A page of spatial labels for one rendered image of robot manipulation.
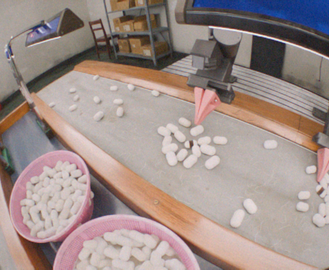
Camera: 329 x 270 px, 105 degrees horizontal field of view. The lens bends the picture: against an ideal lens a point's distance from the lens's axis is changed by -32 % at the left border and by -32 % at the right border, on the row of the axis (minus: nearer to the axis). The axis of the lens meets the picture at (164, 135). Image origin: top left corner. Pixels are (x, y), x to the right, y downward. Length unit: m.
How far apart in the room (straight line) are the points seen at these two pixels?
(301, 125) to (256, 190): 0.26
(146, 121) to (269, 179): 0.37
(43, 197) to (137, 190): 0.26
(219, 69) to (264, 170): 0.24
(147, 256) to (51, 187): 0.30
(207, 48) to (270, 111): 0.30
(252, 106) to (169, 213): 0.39
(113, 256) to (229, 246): 0.20
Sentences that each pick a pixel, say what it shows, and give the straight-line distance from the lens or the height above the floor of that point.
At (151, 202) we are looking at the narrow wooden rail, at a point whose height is 0.76.
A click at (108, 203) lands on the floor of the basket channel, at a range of 0.48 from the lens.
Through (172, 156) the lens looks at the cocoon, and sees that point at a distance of 0.41.
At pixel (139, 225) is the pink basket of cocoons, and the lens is 0.35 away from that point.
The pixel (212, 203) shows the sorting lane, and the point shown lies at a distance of 0.37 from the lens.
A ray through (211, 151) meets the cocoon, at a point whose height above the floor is 0.76.
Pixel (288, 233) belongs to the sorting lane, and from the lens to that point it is 0.39.
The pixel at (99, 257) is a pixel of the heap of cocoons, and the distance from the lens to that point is 0.37.
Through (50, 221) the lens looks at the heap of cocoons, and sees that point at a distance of 0.47.
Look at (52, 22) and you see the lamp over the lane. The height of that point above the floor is 1.09.
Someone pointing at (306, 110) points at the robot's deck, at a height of 0.67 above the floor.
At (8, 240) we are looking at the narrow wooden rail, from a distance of 0.52.
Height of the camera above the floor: 1.07
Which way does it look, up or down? 43 degrees down
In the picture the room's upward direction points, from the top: 9 degrees counter-clockwise
